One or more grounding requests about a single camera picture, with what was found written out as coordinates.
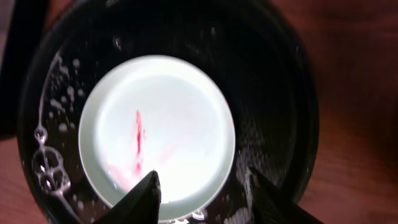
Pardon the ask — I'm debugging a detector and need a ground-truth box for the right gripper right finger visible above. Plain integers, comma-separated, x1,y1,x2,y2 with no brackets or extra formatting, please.
245,167,322,224

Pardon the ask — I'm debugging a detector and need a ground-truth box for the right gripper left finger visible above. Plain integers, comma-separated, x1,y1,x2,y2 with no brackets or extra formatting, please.
94,170,161,224

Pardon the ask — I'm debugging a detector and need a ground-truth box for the light green plate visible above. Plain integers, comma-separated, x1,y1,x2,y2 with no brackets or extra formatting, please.
78,55,236,223

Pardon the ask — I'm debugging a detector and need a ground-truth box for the black round tray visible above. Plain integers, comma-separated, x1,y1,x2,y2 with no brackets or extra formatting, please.
17,0,319,223

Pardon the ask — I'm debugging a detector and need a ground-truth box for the black rectangular soap tray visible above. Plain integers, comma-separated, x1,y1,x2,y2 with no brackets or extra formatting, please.
1,0,49,140

